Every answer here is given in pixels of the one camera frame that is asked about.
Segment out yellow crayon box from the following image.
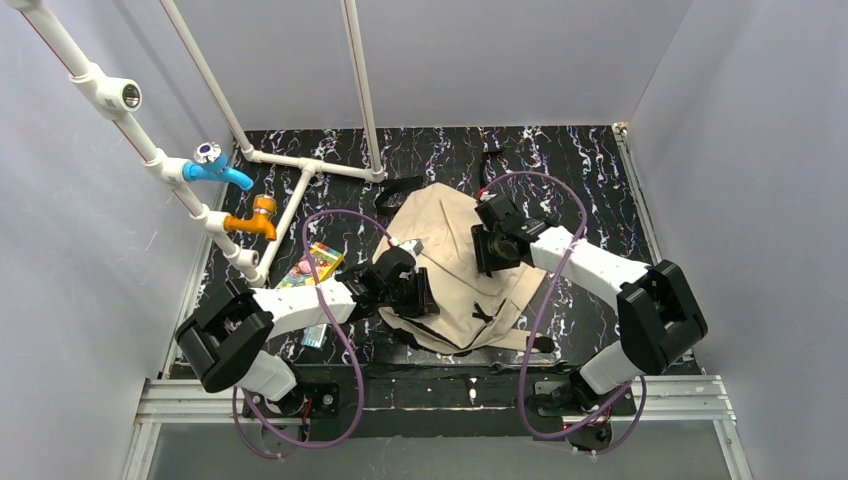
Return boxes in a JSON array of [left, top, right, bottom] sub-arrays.
[[275, 242, 344, 289]]

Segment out beige student backpack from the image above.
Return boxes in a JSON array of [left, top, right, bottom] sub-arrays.
[[379, 183, 547, 355]]

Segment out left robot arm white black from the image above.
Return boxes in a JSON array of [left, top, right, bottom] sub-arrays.
[[175, 246, 440, 400]]

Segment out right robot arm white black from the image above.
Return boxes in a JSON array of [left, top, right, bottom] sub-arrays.
[[472, 195, 708, 403]]

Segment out teal pencil pack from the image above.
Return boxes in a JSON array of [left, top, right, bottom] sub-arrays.
[[301, 324, 328, 350]]

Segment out orange tap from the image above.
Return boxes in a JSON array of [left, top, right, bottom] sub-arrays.
[[222, 195, 277, 242]]

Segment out blue tap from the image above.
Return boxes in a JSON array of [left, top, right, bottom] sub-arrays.
[[182, 142, 254, 191]]

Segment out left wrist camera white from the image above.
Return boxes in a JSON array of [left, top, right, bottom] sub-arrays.
[[398, 239, 424, 257]]

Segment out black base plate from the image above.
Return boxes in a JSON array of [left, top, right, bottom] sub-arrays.
[[241, 362, 637, 444]]

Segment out aluminium rail frame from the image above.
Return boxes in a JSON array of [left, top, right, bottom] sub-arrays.
[[126, 125, 750, 479]]

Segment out white pvc pipe frame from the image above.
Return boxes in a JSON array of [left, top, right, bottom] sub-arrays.
[[8, 0, 387, 287]]

